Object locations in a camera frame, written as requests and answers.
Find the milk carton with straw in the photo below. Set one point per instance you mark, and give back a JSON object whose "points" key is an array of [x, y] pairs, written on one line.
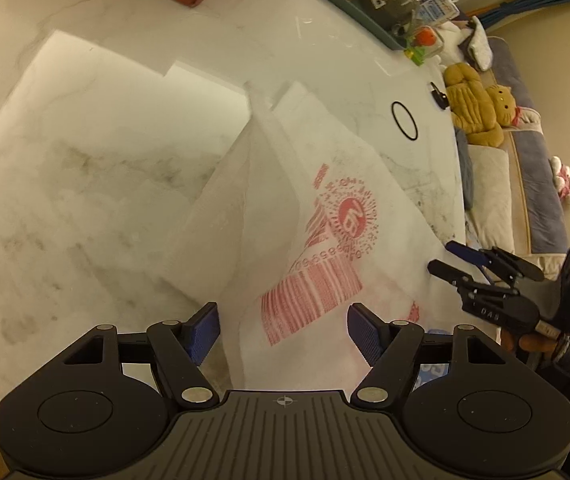
{"points": [[437, 7]]}

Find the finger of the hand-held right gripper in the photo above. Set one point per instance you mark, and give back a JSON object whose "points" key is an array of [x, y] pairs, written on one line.
{"points": [[450, 272], [465, 252]]}

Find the beige cushion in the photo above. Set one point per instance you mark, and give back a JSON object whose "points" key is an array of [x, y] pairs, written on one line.
{"points": [[490, 195]]}

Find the orange figure toy clear case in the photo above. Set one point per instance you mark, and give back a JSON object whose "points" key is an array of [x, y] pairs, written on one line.
{"points": [[426, 40]]}

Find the grey sofa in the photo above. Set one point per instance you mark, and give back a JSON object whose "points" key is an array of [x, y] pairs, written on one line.
{"points": [[535, 170]]}

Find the grey quilted cloth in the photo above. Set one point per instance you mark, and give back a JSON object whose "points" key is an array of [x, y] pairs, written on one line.
{"points": [[479, 45]]}

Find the person's right hand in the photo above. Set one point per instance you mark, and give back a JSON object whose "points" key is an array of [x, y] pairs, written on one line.
{"points": [[532, 344]]}

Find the black rubber band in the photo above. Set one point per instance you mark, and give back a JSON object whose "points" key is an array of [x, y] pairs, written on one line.
{"points": [[393, 117]]}

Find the white shopping bag red print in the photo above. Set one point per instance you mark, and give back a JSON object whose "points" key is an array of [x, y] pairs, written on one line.
{"points": [[325, 170]]}

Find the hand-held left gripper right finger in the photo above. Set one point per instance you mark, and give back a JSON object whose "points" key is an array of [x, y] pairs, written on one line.
{"points": [[365, 332]]}

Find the teal tray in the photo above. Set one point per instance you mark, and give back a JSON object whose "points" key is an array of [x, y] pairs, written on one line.
{"points": [[365, 22]]}

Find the yellow muscular cat plush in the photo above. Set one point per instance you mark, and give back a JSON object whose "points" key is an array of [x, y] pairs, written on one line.
{"points": [[475, 105]]}

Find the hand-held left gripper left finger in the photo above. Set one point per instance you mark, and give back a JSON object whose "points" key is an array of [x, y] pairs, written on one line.
{"points": [[205, 332]]}

